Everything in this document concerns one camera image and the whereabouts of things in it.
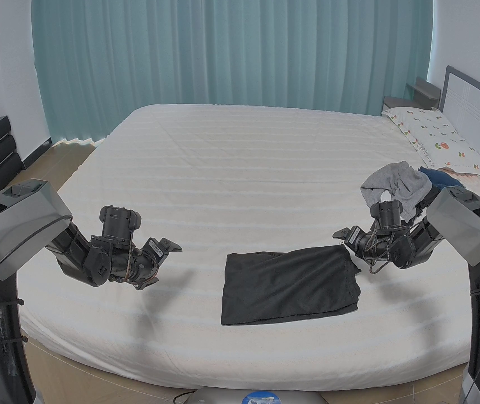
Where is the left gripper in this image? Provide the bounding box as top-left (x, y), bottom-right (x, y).
top-left (111, 237), bottom-right (183, 292)

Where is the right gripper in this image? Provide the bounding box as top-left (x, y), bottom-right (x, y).
top-left (333, 225), bottom-right (387, 262)

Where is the black T-shirt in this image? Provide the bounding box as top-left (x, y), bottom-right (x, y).
top-left (220, 244), bottom-right (362, 326)

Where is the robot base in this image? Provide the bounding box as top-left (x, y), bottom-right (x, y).
top-left (183, 385), bottom-right (320, 404)

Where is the pile of clothes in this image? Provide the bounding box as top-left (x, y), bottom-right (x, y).
top-left (360, 162), bottom-right (464, 223)

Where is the bed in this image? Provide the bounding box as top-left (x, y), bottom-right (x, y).
top-left (15, 65), bottom-right (480, 392)

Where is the white printed pillow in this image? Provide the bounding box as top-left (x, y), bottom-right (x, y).
top-left (382, 106), bottom-right (480, 176)

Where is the grey bedside table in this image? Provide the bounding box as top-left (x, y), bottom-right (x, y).
top-left (382, 77), bottom-right (441, 110)

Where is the blue-green curtain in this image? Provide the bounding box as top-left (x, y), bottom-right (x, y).
top-left (33, 0), bottom-right (434, 142)

